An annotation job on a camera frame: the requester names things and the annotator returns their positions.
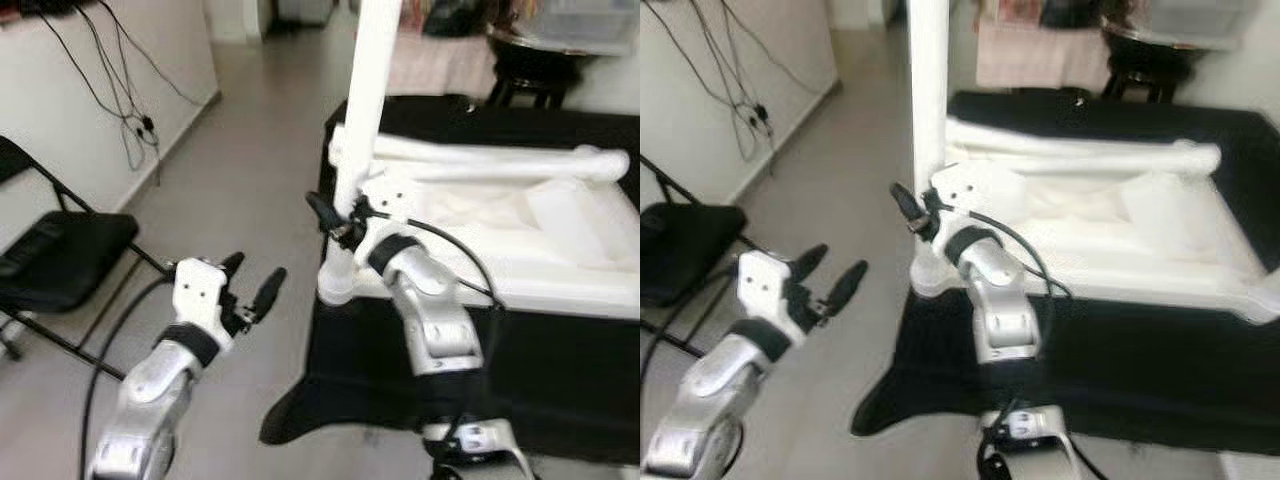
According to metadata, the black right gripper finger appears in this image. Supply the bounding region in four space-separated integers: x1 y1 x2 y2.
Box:
304 189 347 238
889 181 927 228

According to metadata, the white plastic children table top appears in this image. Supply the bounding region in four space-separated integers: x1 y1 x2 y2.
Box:
908 115 1280 326
318 120 641 321

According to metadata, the black folding chair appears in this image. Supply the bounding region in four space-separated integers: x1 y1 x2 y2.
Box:
640 155 751 311
0 135 171 381

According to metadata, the pink checked cloth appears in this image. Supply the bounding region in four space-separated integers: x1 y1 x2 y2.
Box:
385 35 496 101
975 25 1106 93

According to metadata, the black remote control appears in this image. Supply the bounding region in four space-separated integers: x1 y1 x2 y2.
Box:
0 220 66 281

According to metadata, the black round stool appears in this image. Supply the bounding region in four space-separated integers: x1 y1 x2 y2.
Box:
1105 65 1181 103
485 75 571 109

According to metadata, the black bag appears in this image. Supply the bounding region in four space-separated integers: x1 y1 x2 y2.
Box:
1040 0 1106 29
425 0 501 39

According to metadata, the black tablecloth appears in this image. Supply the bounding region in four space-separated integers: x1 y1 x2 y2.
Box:
850 88 1280 456
258 95 641 466

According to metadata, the clear plastic storage box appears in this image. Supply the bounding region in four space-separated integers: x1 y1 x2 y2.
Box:
1135 0 1261 51
525 0 641 56

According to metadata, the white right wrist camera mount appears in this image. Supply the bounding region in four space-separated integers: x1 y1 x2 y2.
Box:
345 172 421 271
930 160 1001 266

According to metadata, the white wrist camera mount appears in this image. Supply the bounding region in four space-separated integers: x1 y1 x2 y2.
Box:
345 172 421 271
738 250 801 346
172 258 236 351
930 160 1001 266

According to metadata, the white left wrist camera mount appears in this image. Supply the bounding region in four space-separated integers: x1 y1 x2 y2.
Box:
172 258 236 351
738 250 801 346

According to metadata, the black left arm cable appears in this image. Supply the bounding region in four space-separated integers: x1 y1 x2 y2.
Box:
78 275 176 471
640 265 741 351

